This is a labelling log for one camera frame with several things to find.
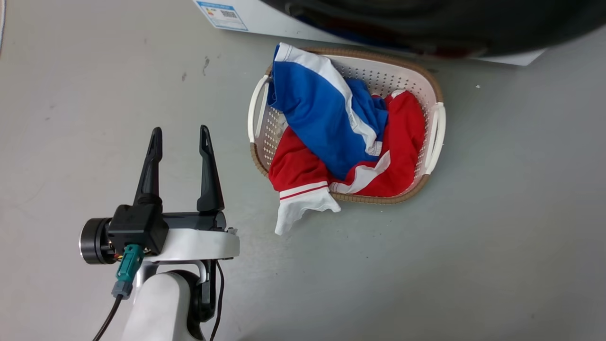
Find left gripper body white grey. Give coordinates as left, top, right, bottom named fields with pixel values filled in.
left=79, top=211, right=240, bottom=266

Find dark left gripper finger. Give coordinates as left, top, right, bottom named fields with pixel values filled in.
left=134, top=126, right=163, bottom=207
left=196, top=125, right=225, bottom=213

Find white washing machine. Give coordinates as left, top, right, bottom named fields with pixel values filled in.
left=193, top=0, right=548, bottom=66

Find dark round washing machine door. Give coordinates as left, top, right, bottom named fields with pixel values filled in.
left=260, top=0, right=606, bottom=59

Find blue and white garment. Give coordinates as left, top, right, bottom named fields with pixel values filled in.
left=267, top=43, right=390, bottom=181

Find blue white energy label sticker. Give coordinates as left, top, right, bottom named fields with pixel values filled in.
left=196, top=0, right=249, bottom=32

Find red and white garment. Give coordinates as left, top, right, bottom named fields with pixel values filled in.
left=268, top=89, right=427, bottom=236

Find white perforated laundry basket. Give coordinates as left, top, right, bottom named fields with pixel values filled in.
left=247, top=46, right=446, bottom=205

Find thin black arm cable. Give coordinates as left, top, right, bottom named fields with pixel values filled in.
left=210, top=260, right=225, bottom=341

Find black cable with teal plug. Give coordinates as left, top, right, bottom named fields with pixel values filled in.
left=92, top=244, right=144, bottom=341

